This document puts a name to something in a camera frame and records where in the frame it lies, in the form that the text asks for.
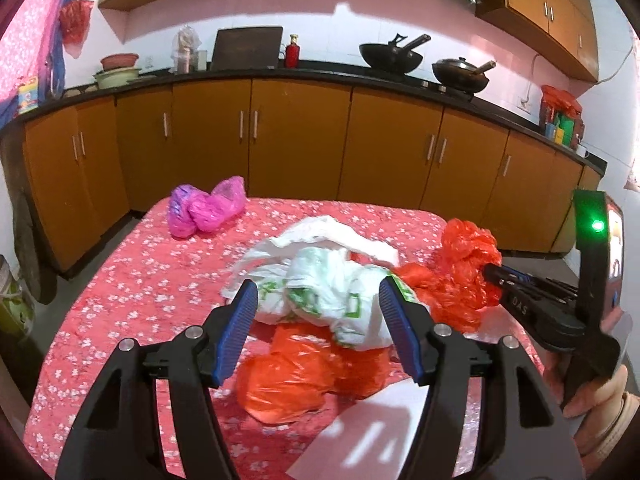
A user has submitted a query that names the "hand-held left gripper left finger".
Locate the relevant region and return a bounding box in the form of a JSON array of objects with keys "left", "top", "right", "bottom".
[{"left": 55, "top": 280, "right": 261, "bottom": 480}]

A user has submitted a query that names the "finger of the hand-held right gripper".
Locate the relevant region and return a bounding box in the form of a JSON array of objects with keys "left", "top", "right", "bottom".
[{"left": 481, "top": 262, "right": 583, "bottom": 306}]

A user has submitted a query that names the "gas stove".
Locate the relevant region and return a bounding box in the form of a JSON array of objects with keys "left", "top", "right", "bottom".
[{"left": 417, "top": 79, "right": 476, "bottom": 103}]

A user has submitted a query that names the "green patterned container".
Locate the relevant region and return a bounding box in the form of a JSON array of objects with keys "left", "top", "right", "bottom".
[{"left": 0, "top": 255, "right": 36, "bottom": 346}]

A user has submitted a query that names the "dark rectangular board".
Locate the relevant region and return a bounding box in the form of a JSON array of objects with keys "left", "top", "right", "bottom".
[{"left": 210, "top": 26, "right": 284, "bottom": 72}]

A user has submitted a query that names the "pink floral door curtain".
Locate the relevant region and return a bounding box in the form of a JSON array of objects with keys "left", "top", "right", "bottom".
[{"left": 0, "top": 0, "right": 88, "bottom": 126}]

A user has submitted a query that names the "clear bag with jar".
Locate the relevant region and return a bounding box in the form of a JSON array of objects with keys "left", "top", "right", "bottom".
[{"left": 172, "top": 25, "right": 208, "bottom": 75}]

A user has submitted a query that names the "red plastic bag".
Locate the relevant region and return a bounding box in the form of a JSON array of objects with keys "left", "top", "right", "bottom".
[
  {"left": 59, "top": 0, "right": 95, "bottom": 58},
  {"left": 395, "top": 218, "right": 502, "bottom": 333}
]

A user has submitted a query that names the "large white plastic bag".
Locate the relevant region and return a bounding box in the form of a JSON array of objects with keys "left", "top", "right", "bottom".
[{"left": 292, "top": 377, "right": 436, "bottom": 480}]

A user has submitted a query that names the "orange plastic bag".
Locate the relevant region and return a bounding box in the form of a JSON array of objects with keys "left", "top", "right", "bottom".
[{"left": 235, "top": 322, "right": 401, "bottom": 426}]

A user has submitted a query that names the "crumpled white plastic bag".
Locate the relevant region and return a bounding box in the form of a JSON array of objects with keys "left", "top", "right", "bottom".
[{"left": 222, "top": 215, "right": 401, "bottom": 301}]

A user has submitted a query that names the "wooden upper cabinet with handles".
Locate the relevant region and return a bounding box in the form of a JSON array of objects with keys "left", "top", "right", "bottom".
[{"left": 475, "top": 0, "right": 601, "bottom": 83}]

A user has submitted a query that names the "colourful box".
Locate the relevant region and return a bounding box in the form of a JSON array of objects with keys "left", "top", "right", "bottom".
[{"left": 17, "top": 76, "right": 41, "bottom": 116}]

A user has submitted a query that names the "red floral tablecloth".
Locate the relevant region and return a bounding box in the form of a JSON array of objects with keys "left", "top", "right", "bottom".
[{"left": 22, "top": 195, "right": 546, "bottom": 480}]

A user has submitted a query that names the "black wok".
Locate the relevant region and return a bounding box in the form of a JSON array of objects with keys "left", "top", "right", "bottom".
[{"left": 359, "top": 33, "right": 432, "bottom": 73}]

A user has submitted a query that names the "green basin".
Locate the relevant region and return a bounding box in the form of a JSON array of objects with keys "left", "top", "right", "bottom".
[{"left": 93, "top": 66, "right": 142, "bottom": 90}]

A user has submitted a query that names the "white green printed plastic bag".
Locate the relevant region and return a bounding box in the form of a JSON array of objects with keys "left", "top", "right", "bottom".
[{"left": 235, "top": 247, "right": 401, "bottom": 351}]

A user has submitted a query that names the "person's right hand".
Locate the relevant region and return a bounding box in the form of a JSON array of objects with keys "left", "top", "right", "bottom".
[{"left": 564, "top": 364, "right": 640, "bottom": 463}]

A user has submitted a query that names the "white power cable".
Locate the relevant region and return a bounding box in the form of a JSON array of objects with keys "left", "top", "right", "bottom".
[{"left": 527, "top": 52, "right": 546, "bottom": 103}]

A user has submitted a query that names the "hanging red plastic bag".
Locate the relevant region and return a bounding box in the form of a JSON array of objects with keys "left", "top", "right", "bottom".
[{"left": 59, "top": 0, "right": 95, "bottom": 58}]

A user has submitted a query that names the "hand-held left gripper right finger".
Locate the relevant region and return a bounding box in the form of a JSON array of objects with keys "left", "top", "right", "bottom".
[{"left": 378, "top": 276, "right": 586, "bottom": 480}]

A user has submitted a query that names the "red bag with boxes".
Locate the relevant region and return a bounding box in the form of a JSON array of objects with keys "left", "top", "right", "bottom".
[{"left": 540, "top": 85, "right": 585, "bottom": 146}]

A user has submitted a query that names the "pink basin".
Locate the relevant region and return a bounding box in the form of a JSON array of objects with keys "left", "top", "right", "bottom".
[{"left": 100, "top": 53, "right": 140, "bottom": 72}]

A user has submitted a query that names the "pink plastic bag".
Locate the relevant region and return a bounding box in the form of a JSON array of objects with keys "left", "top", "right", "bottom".
[{"left": 167, "top": 176, "right": 247, "bottom": 239}]

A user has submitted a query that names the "black countertop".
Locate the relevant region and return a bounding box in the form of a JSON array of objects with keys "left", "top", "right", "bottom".
[{"left": 10, "top": 60, "right": 608, "bottom": 173}]

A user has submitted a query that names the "black pan with lid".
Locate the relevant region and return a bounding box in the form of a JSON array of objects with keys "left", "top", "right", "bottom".
[{"left": 431, "top": 58, "right": 497, "bottom": 95}]

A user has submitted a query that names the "row of wooden lower cabinets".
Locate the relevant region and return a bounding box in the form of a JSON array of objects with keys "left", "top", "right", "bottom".
[{"left": 20, "top": 77, "right": 601, "bottom": 276}]

